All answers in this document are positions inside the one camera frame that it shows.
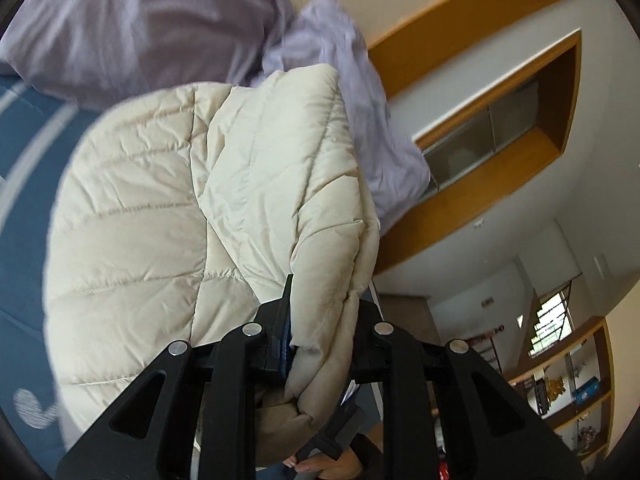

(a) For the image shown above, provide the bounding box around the wooden wall shelf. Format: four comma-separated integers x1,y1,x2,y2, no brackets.
507,315,618,466

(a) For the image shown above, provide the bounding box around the bright barred window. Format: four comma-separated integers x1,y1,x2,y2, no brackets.
531,292,573,358

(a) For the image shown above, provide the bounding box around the cream quilted puffer jacket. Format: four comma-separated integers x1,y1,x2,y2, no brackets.
42,64,382,471

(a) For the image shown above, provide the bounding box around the person's right hand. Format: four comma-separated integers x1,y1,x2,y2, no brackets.
295,452,362,480

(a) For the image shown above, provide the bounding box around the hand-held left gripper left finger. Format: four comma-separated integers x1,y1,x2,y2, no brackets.
57,275,297,480

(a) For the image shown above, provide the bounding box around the wooden window frame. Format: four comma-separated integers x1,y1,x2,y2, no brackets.
367,0,606,276

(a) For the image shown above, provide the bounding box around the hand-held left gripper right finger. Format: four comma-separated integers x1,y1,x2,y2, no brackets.
350,301,586,480

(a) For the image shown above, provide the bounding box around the blue box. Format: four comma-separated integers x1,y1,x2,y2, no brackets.
574,379,601,405

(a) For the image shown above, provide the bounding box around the frosted glass window pane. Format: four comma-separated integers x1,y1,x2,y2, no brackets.
422,77,541,191

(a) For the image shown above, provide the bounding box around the bed with blue striped sheet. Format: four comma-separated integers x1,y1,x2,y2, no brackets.
0,75,101,461

